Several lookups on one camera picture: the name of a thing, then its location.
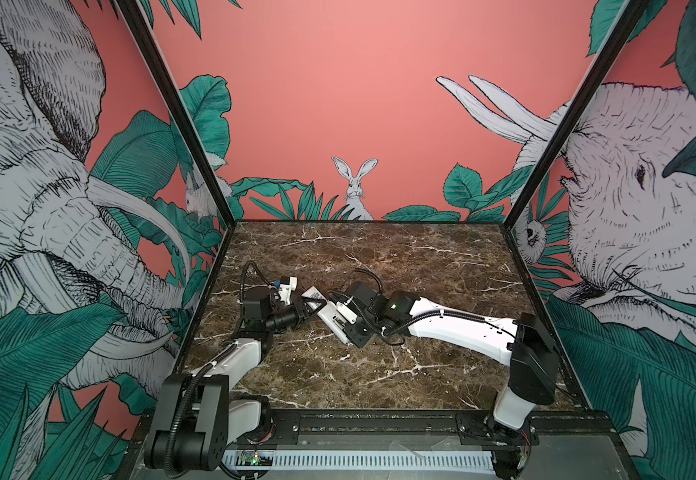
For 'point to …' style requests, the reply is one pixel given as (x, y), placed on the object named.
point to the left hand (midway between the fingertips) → (325, 301)
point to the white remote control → (327, 311)
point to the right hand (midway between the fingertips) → (344, 328)
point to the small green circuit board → (255, 458)
